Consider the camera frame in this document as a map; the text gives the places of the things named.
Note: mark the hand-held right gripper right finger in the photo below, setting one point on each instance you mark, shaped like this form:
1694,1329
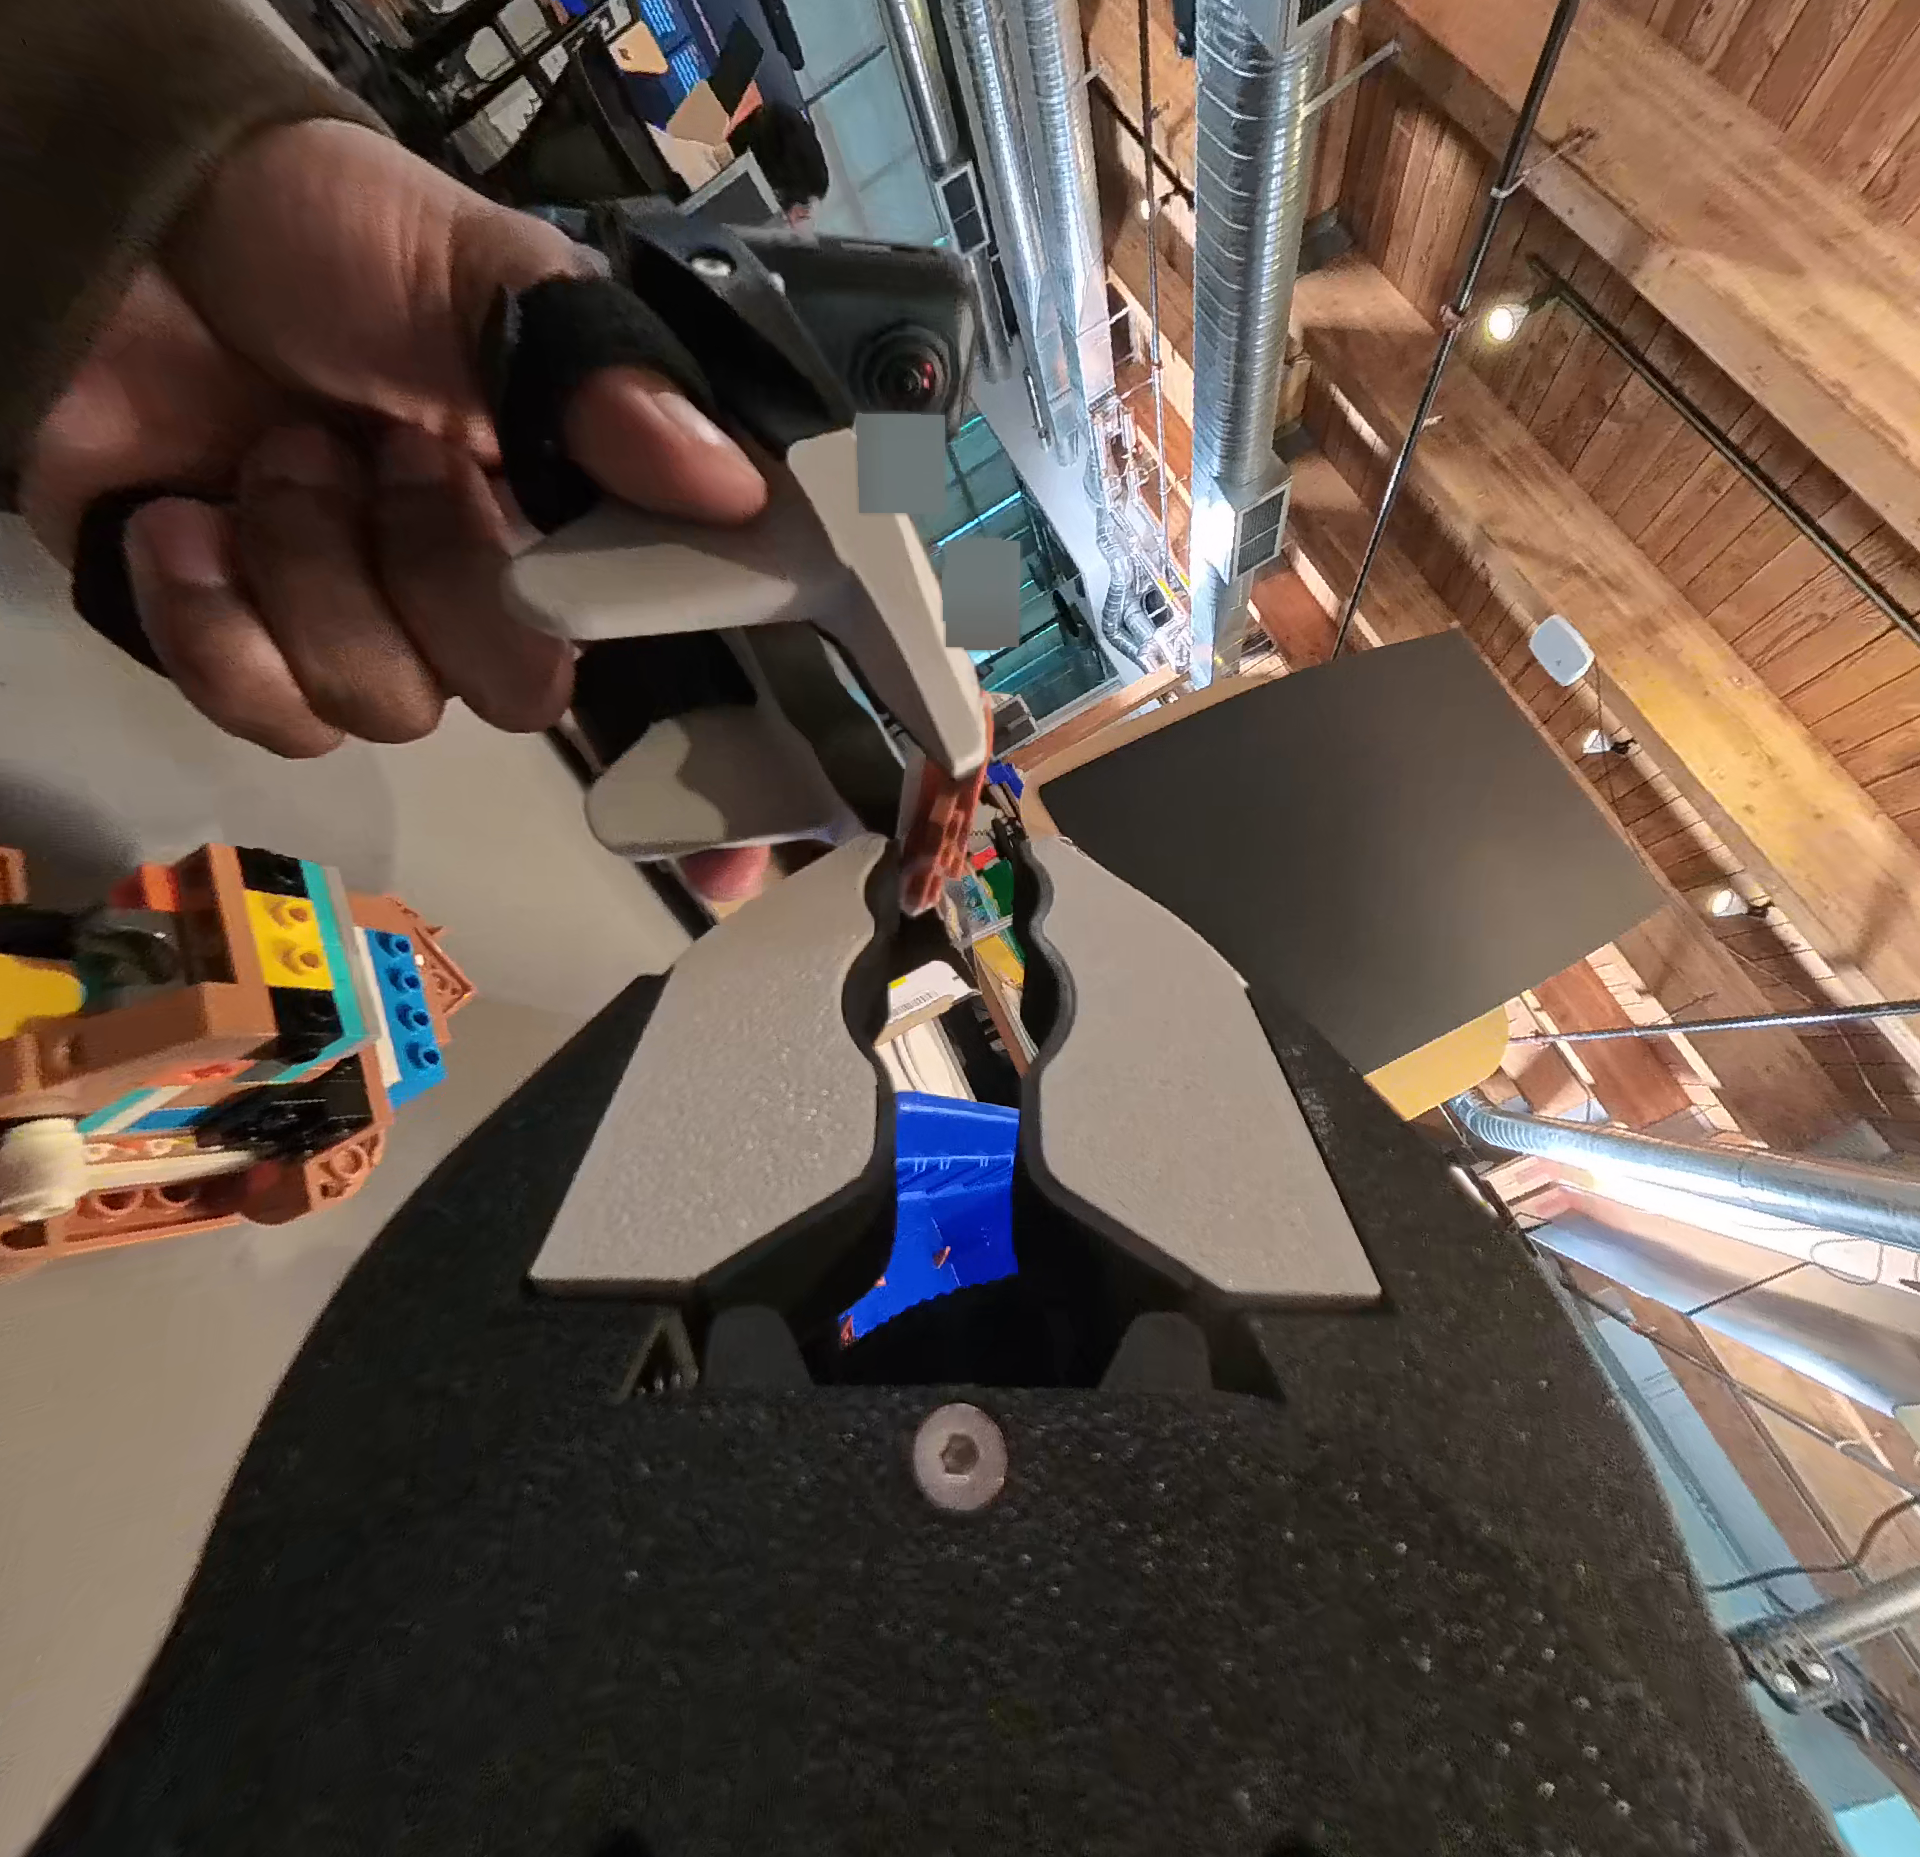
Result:
1201,1139

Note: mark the hanging spot lamp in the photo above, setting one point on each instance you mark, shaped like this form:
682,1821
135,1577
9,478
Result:
1501,322

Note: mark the silver ventilation duct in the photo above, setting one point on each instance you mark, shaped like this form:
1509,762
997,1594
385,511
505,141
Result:
1006,178
1260,237
1713,1213

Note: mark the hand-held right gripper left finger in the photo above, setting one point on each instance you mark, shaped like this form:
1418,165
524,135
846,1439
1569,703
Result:
720,1139

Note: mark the person's left hand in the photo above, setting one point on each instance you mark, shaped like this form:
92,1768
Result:
299,445

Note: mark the colourful toy brick model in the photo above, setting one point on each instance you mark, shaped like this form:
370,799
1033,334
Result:
209,1049

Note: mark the brown and grey brick assembly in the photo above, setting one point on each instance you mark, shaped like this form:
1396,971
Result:
944,824

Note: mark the blue plastic bin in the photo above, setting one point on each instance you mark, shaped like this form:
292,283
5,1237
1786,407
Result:
931,1213

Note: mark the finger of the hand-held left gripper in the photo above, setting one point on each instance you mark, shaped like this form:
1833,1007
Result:
689,583
736,787

